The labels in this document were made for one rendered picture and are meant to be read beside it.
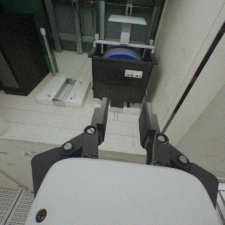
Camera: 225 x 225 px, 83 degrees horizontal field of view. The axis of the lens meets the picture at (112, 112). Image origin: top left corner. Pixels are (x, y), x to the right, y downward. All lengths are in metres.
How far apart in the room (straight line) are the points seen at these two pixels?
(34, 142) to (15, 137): 0.07
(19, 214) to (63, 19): 1.52
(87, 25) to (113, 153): 0.97
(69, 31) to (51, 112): 0.77
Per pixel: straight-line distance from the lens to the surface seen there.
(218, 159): 0.59
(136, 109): 0.59
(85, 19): 1.18
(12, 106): 0.74
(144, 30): 1.16
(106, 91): 0.53
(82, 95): 0.65
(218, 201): 0.69
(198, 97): 0.30
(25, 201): 1.45
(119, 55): 0.50
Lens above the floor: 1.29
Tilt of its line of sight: 45 degrees down
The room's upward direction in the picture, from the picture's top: 6 degrees clockwise
